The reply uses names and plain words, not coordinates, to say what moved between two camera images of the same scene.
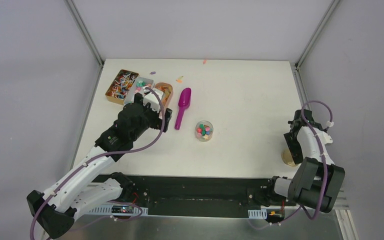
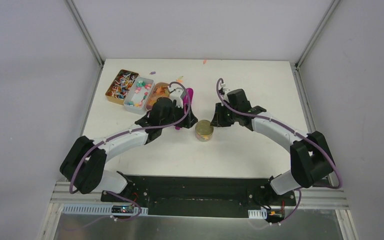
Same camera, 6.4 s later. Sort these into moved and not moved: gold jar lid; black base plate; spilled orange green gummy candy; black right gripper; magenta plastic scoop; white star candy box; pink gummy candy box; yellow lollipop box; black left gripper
Moved: gold jar lid; black right gripper; black left gripper
Not moved: yellow lollipop box; pink gummy candy box; white star candy box; spilled orange green gummy candy; black base plate; magenta plastic scoop
